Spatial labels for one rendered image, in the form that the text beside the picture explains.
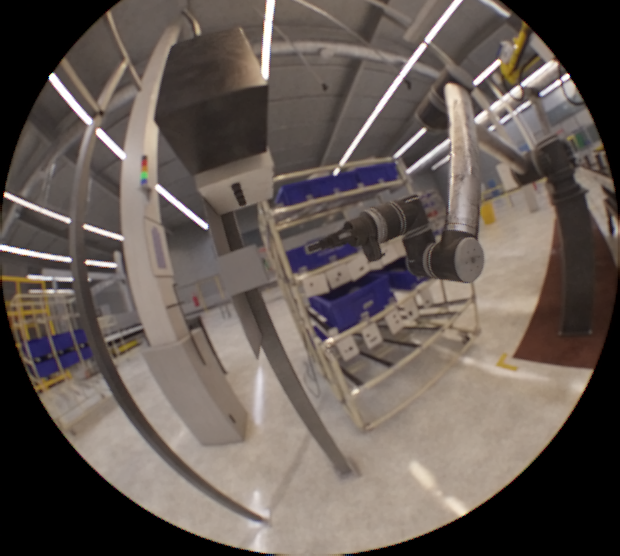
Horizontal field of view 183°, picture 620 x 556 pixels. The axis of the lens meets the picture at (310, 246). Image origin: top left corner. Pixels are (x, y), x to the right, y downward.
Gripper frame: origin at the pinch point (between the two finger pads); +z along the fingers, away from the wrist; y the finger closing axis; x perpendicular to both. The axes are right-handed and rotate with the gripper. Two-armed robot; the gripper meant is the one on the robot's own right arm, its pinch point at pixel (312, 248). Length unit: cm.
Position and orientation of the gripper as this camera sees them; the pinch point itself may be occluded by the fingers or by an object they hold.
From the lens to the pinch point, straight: 48.3
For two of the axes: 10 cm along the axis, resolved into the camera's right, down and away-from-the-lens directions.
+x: 3.5, 9.4, -0.7
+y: 1.9, -1.4, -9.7
